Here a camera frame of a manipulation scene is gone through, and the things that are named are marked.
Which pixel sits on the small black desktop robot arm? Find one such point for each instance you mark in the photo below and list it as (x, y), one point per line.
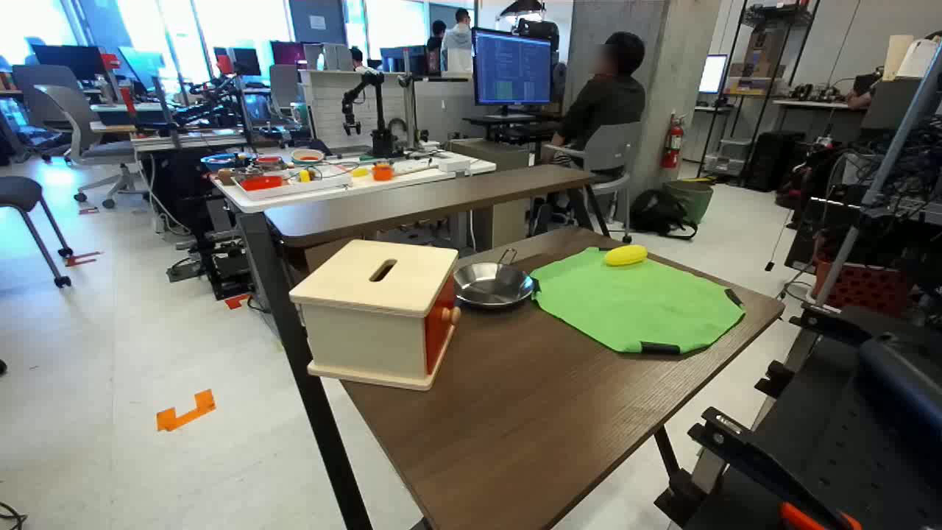
(379, 112)

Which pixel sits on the white table with clutter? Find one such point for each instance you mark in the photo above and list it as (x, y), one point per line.
(326, 184)

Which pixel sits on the grey swivel chair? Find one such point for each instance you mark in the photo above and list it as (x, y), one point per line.
(77, 120)

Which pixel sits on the seated person in dark top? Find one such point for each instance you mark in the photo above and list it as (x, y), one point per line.
(604, 104)

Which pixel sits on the wooden box with slot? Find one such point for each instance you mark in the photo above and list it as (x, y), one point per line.
(369, 310)

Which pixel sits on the small metal pan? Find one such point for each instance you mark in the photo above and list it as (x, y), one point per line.
(494, 282)

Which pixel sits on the dark round stool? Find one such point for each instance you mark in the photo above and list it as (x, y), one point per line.
(21, 195)

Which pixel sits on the green bag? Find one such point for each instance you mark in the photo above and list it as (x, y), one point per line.
(700, 195)

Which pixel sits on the small orange container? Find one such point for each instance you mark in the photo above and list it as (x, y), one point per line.
(385, 172)

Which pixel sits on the orange tray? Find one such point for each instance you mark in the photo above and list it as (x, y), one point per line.
(263, 179)

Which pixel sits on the open laptop screen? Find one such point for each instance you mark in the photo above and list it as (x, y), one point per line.
(713, 75)

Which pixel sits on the green cloth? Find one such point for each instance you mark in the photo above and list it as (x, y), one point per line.
(637, 307)

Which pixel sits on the yellow toy fruit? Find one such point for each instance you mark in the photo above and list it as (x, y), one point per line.
(625, 257)

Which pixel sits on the computer monitor with blue screen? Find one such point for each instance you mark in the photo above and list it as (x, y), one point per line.
(513, 67)

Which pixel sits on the red fire extinguisher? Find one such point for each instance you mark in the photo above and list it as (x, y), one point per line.
(672, 144)

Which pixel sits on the slanted aluminium pole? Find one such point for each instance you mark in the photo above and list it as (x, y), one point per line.
(878, 176)

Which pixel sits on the standing person in white shirt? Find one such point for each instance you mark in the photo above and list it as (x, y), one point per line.
(459, 45)

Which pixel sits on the red perforated crate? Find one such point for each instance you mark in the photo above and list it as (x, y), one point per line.
(863, 285)

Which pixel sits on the black equipment frame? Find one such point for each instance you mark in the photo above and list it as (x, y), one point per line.
(843, 430)

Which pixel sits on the metal shelf rack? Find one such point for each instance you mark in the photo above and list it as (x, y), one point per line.
(760, 89)

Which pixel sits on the black backpack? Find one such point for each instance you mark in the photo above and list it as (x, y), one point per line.
(662, 209)

